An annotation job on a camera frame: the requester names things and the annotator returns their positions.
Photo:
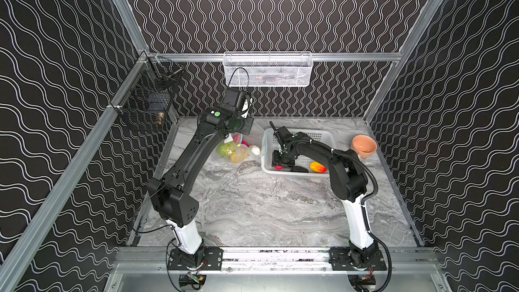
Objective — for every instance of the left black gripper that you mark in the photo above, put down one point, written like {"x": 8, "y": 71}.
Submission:
{"x": 245, "y": 126}

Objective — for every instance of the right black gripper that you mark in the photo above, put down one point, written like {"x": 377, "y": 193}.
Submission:
{"x": 283, "y": 157}

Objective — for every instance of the clear zip top bag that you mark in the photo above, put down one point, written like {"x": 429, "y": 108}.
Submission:
{"x": 256, "y": 137}

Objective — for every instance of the green cabbage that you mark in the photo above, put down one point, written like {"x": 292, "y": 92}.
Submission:
{"x": 226, "y": 149}

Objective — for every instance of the yellow potato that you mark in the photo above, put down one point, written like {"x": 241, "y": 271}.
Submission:
{"x": 241, "y": 153}

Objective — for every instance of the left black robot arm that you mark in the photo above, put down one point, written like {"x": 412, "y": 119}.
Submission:
{"x": 170, "y": 195}

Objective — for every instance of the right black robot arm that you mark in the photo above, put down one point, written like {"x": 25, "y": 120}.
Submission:
{"x": 351, "y": 181}

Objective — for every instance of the orange yellow mango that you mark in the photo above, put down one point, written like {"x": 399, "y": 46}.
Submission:
{"x": 318, "y": 168}

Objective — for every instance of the brass fitting in basket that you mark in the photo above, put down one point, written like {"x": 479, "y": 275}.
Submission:
{"x": 160, "y": 119}

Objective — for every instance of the orange ceramic cup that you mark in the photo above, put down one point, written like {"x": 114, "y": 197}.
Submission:
{"x": 364, "y": 146}

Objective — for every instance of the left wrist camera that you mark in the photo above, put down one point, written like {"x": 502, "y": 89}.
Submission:
{"x": 246, "y": 106}

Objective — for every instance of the white wire wall basket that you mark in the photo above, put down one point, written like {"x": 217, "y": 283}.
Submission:
{"x": 268, "y": 68}

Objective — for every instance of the black wire wall basket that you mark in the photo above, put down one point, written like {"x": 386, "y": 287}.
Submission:
{"x": 151, "y": 93}

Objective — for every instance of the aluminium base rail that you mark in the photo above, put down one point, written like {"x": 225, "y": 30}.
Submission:
{"x": 276, "y": 261}

